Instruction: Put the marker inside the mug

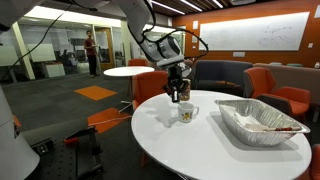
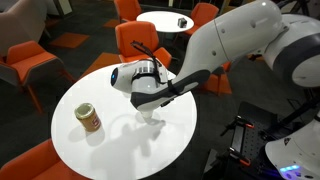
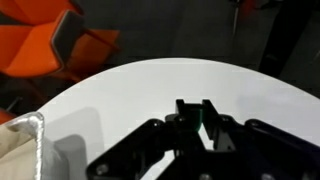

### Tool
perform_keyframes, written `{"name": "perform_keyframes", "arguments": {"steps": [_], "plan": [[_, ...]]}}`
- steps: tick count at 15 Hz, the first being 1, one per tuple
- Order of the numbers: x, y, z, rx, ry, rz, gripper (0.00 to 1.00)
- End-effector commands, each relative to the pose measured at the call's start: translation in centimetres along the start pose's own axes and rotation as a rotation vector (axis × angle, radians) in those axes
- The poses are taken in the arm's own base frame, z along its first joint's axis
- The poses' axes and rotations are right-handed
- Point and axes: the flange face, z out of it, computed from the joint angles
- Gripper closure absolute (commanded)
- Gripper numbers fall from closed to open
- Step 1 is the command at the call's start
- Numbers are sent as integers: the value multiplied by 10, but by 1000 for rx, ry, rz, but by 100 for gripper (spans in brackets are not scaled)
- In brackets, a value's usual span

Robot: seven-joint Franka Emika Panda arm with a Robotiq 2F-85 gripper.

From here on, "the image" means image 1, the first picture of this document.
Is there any white wall whiteboard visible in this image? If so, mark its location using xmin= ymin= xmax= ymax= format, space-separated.
xmin=198 ymin=11 xmax=311 ymax=52

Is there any white paper napkin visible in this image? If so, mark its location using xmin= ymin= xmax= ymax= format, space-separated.
xmin=221 ymin=104 xmax=268 ymax=130

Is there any long black hanging cable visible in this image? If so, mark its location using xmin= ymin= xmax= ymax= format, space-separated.
xmin=0 ymin=3 xmax=73 ymax=83

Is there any wooden door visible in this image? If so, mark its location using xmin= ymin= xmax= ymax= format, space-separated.
xmin=94 ymin=26 xmax=116 ymax=71

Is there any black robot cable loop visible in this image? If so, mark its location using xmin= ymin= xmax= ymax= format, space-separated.
xmin=143 ymin=0 xmax=210 ymax=73

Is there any black clamp with red handle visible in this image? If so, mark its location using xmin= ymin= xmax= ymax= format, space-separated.
xmin=63 ymin=126 xmax=105 ymax=180

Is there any aluminium foil tray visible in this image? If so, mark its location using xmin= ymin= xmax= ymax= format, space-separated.
xmin=214 ymin=98 xmax=311 ymax=148

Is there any beige sofa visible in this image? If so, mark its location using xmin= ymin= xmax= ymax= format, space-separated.
xmin=253 ymin=62 xmax=320 ymax=106

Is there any white mug with cartoon print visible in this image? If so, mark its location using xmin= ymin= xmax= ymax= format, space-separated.
xmin=176 ymin=102 xmax=200 ymax=124

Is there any white floor cable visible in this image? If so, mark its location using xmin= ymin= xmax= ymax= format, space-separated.
xmin=88 ymin=114 xmax=133 ymax=127

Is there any orange and grey armchair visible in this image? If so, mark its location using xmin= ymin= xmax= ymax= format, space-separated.
xmin=243 ymin=66 xmax=312 ymax=118

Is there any orange fabric chair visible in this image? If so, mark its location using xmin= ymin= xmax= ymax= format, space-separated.
xmin=127 ymin=58 xmax=149 ymax=67
xmin=308 ymin=143 xmax=320 ymax=180
xmin=131 ymin=70 xmax=174 ymax=111

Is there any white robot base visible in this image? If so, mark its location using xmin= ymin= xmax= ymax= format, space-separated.
xmin=0 ymin=87 xmax=41 ymax=180

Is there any white low cabinet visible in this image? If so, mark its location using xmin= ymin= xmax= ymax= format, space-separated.
xmin=41 ymin=61 xmax=66 ymax=79

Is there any dark grey sofa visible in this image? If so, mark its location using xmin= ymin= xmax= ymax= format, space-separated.
xmin=191 ymin=59 xmax=254 ymax=97

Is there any small round white table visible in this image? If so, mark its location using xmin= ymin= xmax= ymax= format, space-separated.
xmin=103 ymin=65 xmax=156 ymax=114

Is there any person in dark red shirt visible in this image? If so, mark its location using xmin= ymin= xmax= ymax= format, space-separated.
xmin=83 ymin=30 xmax=101 ymax=79

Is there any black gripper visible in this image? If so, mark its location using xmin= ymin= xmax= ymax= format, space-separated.
xmin=162 ymin=65 xmax=190 ymax=102

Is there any black power box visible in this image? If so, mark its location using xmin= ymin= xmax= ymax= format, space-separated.
xmin=30 ymin=138 xmax=55 ymax=156

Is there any red marker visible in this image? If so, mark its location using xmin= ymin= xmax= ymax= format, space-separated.
xmin=274 ymin=126 xmax=294 ymax=132

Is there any large round white table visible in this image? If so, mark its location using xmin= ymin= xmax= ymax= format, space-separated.
xmin=130 ymin=89 xmax=313 ymax=180

